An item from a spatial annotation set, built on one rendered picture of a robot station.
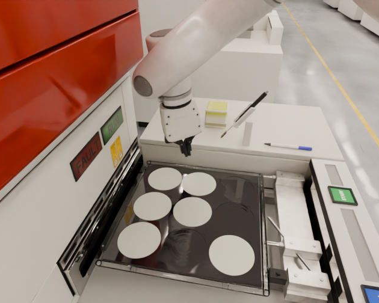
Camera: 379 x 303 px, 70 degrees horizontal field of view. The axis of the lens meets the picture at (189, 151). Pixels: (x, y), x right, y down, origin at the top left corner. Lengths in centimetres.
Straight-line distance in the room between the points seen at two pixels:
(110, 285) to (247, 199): 40
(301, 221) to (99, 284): 52
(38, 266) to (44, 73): 32
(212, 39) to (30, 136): 34
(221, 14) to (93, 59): 23
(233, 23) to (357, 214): 50
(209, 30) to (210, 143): 41
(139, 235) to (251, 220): 28
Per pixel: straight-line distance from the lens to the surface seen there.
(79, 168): 58
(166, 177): 82
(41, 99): 40
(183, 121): 69
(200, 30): 53
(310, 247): 70
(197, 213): 72
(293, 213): 80
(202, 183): 80
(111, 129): 69
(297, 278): 65
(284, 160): 87
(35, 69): 40
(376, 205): 238
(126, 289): 71
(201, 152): 85
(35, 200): 50
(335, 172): 85
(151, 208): 74
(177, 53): 52
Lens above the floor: 144
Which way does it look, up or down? 36 degrees down
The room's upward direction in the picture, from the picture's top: straight up
